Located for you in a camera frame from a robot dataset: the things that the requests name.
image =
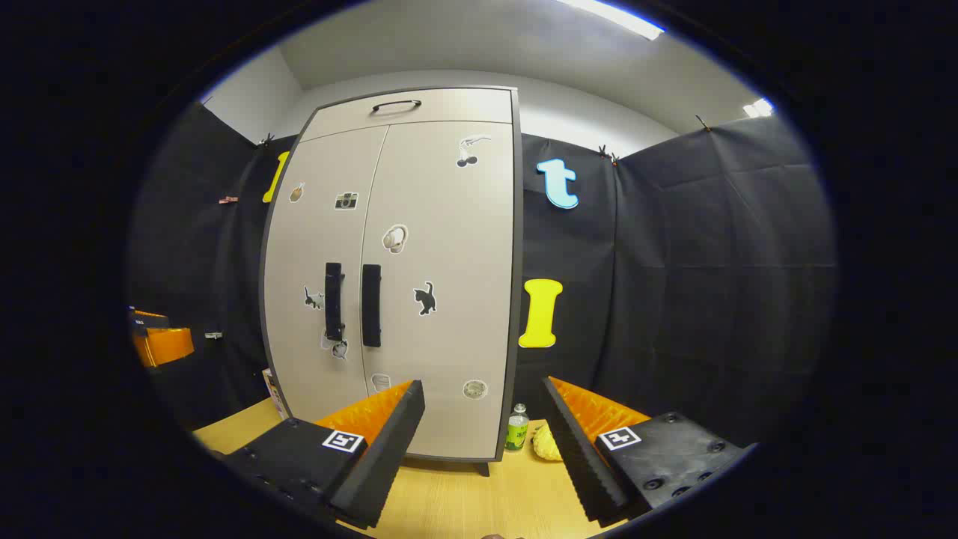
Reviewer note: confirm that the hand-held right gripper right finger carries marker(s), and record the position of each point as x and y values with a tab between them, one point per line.
580	457

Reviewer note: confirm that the green label bottle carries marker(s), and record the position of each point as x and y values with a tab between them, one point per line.
516	433

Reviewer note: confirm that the beige cabinet door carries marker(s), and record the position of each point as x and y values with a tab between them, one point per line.
299	247
449	262

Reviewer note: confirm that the yellow bumpy object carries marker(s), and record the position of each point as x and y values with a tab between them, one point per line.
546	443

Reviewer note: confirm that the beige double-door shoe cabinet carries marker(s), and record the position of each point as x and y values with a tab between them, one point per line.
449	105

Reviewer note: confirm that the long ceiling light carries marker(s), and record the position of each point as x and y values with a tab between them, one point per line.
614	18

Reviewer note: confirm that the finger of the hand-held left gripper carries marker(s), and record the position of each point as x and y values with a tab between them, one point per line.
165	346

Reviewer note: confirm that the small ceiling light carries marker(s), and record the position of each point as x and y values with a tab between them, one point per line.
757	108

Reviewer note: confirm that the black backdrop cloth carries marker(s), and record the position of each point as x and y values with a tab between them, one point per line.
673	262

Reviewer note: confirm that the pale cover book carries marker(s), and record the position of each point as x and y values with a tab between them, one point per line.
275	393

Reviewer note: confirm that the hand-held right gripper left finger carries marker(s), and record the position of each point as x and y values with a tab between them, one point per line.
389	449

